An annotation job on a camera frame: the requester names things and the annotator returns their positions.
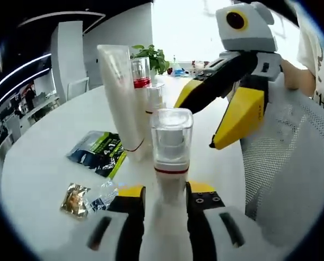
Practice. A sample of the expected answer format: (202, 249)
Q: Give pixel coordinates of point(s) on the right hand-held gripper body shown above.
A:
(249, 35)

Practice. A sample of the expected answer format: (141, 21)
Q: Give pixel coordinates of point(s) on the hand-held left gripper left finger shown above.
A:
(132, 225)

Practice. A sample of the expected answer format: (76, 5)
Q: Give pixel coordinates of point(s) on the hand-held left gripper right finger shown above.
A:
(197, 231)

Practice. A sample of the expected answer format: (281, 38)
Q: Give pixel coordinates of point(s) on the clear plastic skincare sachet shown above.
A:
(102, 195)

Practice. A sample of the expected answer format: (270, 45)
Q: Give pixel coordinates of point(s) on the gold foil skincare sachet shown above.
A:
(75, 201)

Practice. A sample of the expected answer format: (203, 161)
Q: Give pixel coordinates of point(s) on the small round-capped skincare bottle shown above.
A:
(154, 98)

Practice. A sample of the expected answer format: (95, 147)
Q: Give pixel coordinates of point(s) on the green and blue skincare packet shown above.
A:
(96, 155)

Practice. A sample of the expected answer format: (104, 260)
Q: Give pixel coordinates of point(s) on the small square-capped skincare bottle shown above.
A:
(173, 152)

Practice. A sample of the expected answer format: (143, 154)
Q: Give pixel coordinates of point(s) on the red-collared white skincare pump bottle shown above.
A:
(141, 98)

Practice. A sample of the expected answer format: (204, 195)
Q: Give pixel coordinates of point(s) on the white skincare tube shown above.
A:
(118, 95)

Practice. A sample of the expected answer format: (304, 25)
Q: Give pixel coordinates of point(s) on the blue tissue pack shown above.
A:
(178, 73)

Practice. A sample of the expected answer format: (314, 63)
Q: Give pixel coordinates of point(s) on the white mesh bag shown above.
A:
(287, 149)

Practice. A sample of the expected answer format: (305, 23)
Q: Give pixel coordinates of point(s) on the green potted plant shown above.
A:
(154, 58)

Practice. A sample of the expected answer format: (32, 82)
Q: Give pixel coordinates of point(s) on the white-backed office chair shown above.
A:
(77, 89)

